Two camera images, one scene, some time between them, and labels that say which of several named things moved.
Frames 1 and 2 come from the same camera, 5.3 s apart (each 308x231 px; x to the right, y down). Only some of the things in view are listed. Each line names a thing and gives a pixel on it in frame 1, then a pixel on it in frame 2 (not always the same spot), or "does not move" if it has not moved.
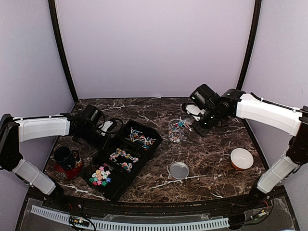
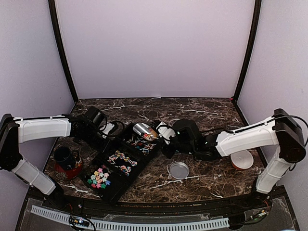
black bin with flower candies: [105, 179] does not move
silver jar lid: [179, 170] does not move
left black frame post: [57, 30] does not move
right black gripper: [203, 131] to [169, 153]
